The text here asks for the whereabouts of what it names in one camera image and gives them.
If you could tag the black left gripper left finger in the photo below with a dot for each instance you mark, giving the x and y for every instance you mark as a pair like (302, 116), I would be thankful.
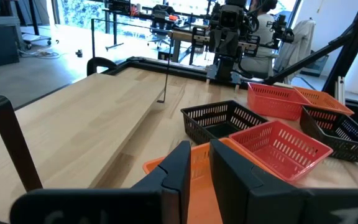
(176, 180)

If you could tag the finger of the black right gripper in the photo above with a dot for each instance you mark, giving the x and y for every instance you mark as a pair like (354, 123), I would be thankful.
(218, 40)
(232, 40)

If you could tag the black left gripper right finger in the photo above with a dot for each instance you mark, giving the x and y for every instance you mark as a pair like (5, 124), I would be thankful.
(247, 196)

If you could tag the orange slotted plastic basket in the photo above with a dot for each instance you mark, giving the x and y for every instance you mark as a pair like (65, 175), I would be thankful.
(322, 99)
(200, 199)

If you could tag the red slotted plastic basket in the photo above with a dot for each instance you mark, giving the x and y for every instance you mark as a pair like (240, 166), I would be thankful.
(272, 107)
(278, 155)

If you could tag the black slotted plastic basket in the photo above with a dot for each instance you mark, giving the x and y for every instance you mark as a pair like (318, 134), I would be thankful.
(353, 137)
(219, 129)

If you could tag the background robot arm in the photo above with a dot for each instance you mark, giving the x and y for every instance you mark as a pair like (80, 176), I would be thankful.
(281, 31)

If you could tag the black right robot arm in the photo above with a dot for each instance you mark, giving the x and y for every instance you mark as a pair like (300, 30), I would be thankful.
(225, 67)

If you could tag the black metal wooden board shelf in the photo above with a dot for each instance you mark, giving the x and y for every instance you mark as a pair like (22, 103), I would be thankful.
(73, 124)

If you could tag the person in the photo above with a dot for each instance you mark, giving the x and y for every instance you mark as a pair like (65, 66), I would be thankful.
(264, 28)

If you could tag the background wooden desk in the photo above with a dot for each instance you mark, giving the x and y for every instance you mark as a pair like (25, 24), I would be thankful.
(182, 35)

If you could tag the white hanging jacket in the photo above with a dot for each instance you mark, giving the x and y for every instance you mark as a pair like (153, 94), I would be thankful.
(297, 40)

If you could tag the black office chair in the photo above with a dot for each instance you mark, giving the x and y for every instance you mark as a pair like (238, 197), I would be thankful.
(160, 18)

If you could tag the silver aluminium profile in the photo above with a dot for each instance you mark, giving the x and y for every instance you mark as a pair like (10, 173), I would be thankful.
(340, 90)

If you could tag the low wheeled dolly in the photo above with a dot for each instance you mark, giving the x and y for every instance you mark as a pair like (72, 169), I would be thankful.
(37, 39)

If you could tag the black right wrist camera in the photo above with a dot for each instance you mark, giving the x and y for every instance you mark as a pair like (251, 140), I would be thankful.
(229, 18)

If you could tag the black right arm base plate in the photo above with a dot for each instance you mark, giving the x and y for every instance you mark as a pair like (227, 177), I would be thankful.
(216, 77)

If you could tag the black aluminium table frame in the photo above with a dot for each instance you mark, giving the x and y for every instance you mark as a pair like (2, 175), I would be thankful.
(166, 67)

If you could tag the black bent metal bracket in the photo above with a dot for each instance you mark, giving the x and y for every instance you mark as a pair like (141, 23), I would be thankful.
(99, 62)

